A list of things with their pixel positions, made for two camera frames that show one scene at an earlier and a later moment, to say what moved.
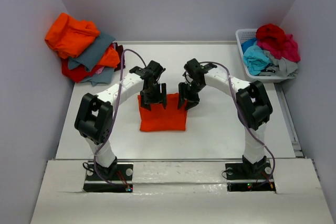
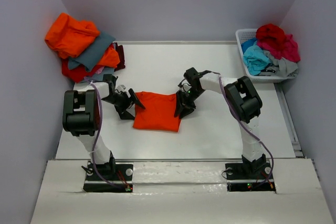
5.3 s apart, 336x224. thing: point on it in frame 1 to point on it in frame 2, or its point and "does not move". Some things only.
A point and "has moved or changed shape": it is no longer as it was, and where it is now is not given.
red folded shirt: [77, 73] does not move
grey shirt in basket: [280, 67] does not move
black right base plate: [251, 177] does not move
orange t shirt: [158, 118] has moved or changed shape
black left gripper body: [153, 96] to [119, 99]
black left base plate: [121, 172] does not move
